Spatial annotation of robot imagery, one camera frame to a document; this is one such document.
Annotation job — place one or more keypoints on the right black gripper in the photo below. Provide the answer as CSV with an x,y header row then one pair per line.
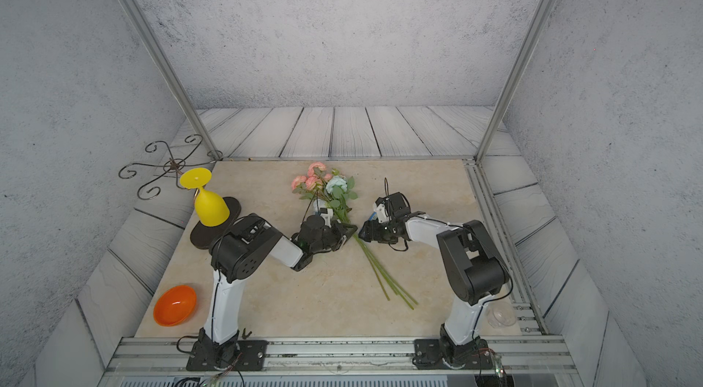
x,y
373,232

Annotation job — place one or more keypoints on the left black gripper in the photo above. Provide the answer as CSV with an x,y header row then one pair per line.
x,y
342,237

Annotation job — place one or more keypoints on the artificial flower bouquet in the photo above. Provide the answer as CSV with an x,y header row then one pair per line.
x,y
328,188

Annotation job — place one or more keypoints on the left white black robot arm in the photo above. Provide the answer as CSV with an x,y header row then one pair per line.
x,y
243,248

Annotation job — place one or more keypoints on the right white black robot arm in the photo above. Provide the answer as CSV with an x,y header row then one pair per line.
x,y
475,268

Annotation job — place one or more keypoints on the yellow plastic goblet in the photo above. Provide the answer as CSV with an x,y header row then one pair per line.
x,y
209,206

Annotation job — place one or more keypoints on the black oval tray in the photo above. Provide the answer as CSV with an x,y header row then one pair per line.
x,y
202,236

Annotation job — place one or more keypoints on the clear plastic cup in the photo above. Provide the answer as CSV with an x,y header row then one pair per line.
x,y
500,316

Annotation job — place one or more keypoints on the orange plastic bowl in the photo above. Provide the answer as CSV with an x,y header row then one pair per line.
x,y
175,306

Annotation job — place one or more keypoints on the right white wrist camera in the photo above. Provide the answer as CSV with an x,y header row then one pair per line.
x,y
381,214

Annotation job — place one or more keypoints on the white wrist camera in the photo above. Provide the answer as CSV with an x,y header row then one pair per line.
x,y
381,214
327,215

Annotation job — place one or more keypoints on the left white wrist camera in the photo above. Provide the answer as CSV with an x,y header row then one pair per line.
x,y
327,215

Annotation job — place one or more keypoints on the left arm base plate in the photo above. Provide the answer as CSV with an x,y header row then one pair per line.
x,y
228,355

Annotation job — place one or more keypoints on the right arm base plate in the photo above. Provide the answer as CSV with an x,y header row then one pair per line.
x,y
440,354

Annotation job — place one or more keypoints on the curly metal wire stand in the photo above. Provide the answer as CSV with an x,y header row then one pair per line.
x,y
173,166

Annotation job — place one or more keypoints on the aluminium rail front frame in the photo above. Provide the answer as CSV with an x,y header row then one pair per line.
x,y
499,361

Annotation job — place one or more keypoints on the right aluminium corner post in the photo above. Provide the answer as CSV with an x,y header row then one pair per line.
x,y
526,50

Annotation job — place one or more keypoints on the aluminium corner post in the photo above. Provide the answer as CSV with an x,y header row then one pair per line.
x,y
526,50
158,56

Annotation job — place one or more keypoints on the left aluminium corner post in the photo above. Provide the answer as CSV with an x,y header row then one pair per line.
x,y
158,56

